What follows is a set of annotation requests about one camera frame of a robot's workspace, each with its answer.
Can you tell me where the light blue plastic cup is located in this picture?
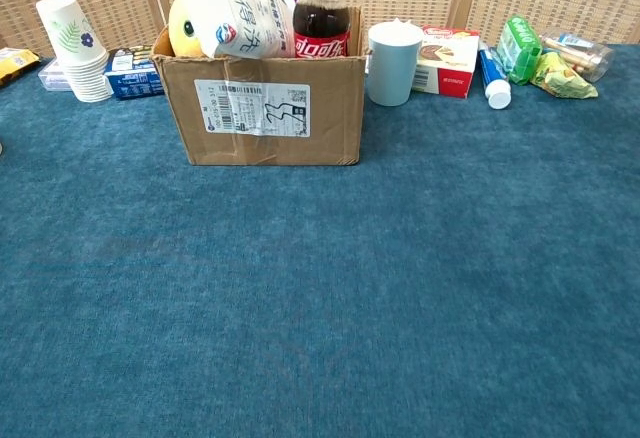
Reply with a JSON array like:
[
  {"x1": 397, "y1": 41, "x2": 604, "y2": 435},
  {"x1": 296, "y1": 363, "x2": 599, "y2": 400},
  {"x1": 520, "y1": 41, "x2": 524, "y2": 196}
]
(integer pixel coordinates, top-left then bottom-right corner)
[{"x1": 367, "y1": 21, "x2": 425, "y2": 107}]

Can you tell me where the white salt bag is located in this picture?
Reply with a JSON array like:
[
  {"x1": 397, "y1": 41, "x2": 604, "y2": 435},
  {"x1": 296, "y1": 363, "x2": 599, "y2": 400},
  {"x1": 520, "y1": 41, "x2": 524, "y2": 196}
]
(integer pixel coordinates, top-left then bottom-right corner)
[{"x1": 168, "y1": 0, "x2": 297, "y2": 61}]

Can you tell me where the yellow plush toy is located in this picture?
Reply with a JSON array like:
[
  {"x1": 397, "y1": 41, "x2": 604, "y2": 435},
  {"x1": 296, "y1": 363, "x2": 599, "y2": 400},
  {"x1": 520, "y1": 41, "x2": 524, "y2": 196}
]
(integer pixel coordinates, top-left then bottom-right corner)
[{"x1": 167, "y1": 0, "x2": 207, "y2": 58}]

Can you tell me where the brown cardboard box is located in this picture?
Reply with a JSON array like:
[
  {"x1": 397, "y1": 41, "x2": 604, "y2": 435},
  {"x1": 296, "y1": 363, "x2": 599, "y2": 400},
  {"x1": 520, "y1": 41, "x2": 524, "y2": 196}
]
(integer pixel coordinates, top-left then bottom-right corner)
[{"x1": 151, "y1": 5, "x2": 369, "y2": 167}]

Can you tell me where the clear jar of biscuit sticks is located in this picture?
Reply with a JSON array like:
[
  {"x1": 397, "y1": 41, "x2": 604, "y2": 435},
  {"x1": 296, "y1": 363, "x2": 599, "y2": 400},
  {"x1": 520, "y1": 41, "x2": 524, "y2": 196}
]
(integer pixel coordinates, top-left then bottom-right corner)
[{"x1": 539, "y1": 30, "x2": 616, "y2": 84}]

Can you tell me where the orange brown snack packet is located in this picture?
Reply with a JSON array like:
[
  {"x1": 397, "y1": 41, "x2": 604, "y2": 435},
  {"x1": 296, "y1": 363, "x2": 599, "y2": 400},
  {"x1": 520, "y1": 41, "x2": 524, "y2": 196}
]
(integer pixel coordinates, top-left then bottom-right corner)
[{"x1": 0, "y1": 47, "x2": 41, "y2": 88}]

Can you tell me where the yellow green snack bag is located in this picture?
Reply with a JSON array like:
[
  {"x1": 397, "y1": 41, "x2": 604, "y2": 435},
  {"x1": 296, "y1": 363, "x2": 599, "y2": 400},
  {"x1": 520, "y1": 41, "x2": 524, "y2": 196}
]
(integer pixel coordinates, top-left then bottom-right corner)
[{"x1": 529, "y1": 51, "x2": 600, "y2": 100}]

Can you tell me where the red white cake box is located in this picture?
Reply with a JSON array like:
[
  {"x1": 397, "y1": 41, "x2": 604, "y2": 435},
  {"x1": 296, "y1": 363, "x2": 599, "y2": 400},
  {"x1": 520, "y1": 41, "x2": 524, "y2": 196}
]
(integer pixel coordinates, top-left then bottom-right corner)
[{"x1": 410, "y1": 26, "x2": 481, "y2": 100}]

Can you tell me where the blue table cloth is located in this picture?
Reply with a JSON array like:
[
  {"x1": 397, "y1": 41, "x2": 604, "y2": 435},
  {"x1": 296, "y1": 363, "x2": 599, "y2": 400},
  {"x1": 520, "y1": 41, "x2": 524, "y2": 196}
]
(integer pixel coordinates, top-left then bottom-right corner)
[{"x1": 0, "y1": 42, "x2": 640, "y2": 438}]

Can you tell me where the dark blue printed box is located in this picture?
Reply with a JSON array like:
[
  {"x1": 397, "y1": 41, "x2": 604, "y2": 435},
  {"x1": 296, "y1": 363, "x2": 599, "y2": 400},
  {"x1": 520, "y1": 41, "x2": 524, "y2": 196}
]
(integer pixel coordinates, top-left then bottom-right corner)
[{"x1": 103, "y1": 45, "x2": 166, "y2": 101}]

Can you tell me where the stack of paper cups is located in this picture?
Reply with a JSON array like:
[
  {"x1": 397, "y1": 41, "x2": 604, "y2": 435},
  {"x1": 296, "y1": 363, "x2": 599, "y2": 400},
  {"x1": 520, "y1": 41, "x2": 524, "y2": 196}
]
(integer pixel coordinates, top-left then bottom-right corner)
[{"x1": 35, "y1": 0, "x2": 115, "y2": 104}]

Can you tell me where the blue white tube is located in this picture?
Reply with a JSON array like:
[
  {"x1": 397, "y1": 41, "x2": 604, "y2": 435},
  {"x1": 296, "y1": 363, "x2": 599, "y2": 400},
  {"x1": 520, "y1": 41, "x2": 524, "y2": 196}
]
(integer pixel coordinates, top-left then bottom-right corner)
[{"x1": 478, "y1": 40, "x2": 514, "y2": 111}]

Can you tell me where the green snack packet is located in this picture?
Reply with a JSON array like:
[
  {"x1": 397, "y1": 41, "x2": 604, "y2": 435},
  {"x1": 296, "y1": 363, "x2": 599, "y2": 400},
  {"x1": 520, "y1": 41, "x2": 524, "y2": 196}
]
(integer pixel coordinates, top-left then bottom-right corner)
[{"x1": 496, "y1": 14, "x2": 544, "y2": 86}]

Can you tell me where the cola bottle with red cap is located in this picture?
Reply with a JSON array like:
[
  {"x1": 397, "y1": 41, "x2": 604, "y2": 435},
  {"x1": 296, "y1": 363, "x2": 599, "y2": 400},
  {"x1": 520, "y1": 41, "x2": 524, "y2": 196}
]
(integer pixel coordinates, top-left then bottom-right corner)
[{"x1": 292, "y1": 0, "x2": 350, "y2": 59}]

